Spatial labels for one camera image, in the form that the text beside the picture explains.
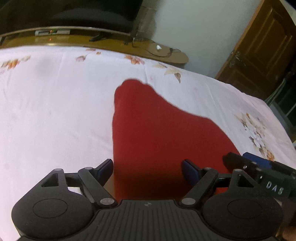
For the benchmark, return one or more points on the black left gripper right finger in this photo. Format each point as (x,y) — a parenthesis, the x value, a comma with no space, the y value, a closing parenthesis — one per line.
(211,188)

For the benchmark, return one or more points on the white floral bed sheet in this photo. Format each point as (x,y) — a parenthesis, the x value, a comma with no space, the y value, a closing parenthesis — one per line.
(57,107)

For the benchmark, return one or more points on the black flat screen television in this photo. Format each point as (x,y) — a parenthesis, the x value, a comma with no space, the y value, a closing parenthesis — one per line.
(109,15)

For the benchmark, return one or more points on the silver set-top box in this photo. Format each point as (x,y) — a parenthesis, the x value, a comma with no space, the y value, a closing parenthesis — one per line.
(48,32)

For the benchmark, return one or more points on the red knitted garment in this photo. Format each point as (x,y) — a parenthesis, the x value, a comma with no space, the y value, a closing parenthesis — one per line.
(151,138)

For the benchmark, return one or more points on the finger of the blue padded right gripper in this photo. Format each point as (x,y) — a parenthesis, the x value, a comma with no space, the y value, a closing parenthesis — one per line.
(274,165)

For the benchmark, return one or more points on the brown wooden door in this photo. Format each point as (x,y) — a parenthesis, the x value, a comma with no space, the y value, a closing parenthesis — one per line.
(262,53)

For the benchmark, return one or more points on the person's hand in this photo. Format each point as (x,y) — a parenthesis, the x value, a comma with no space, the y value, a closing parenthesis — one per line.
(289,234)

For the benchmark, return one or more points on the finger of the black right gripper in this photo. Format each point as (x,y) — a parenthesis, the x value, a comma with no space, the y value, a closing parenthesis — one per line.
(234,161)

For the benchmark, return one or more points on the wooden TV stand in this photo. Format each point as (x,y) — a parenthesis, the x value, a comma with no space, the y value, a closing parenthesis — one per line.
(99,39)

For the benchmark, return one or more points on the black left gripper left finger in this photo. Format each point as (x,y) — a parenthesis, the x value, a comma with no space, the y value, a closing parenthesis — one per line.
(81,189)

